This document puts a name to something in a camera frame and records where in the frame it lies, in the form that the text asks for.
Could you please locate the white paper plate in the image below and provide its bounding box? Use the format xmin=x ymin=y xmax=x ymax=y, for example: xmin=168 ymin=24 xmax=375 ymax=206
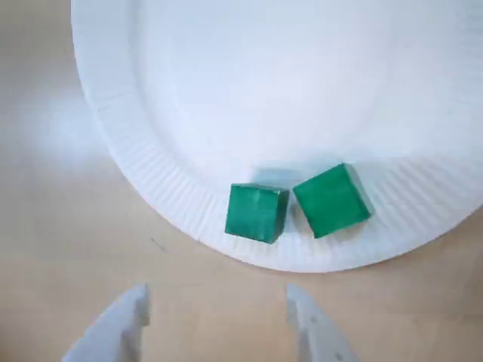
xmin=70 ymin=0 xmax=483 ymax=275

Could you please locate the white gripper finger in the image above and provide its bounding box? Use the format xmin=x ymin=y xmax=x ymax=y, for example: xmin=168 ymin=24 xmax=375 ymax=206
xmin=285 ymin=283 xmax=359 ymax=362
xmin=61 ymin=282 xmax=152 ymax=362

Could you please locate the green block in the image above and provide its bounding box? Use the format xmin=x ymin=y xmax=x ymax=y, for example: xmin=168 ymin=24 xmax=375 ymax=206
xmin=292 ymin=161 xmax=377 ymax=241
xmin=224 ymin=183 xmax=291 ymax=244

